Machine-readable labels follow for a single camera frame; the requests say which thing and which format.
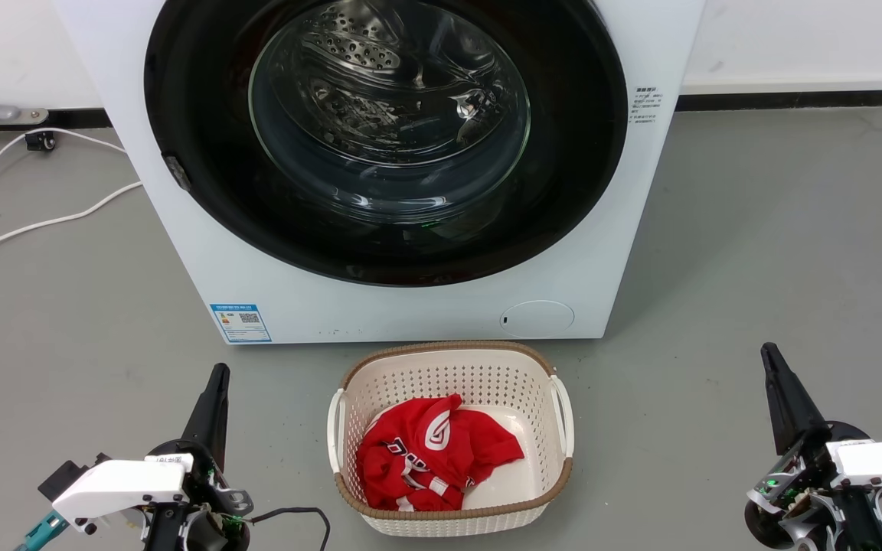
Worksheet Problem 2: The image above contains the red printed garment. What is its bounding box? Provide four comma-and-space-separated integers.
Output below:
356, 393, 525, 512

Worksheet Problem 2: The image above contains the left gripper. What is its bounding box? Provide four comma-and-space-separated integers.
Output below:
144, 364, 255, 551

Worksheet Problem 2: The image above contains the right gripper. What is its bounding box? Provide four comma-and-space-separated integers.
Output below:
744, 342, 882, 551

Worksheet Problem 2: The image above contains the steel washer drum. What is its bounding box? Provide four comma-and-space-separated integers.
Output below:
249, 0, 531, 224

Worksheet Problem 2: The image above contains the white perforated laundry basket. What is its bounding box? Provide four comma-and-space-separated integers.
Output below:
326, 341, 575, 537

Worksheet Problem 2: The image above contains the round white filter cover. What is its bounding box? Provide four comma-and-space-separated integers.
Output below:
500, 299, 575, 340

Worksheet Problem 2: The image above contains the thick white floor cable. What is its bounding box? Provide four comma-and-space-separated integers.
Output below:
0, 181, 143, 262

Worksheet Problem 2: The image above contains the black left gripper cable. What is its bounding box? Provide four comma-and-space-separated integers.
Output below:
246, 506, 332, 551

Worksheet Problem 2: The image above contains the white front-load washing machine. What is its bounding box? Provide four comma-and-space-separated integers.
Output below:
53, 0, 706, 345

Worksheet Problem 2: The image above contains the round black washer door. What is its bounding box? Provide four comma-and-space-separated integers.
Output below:
144, 0, 629, 288

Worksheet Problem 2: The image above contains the blue energy label sticker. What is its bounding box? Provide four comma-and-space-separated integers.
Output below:
209, 303, 273, 344

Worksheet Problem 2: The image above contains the white text sticker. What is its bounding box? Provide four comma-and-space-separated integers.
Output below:
629, 86, 665, 126

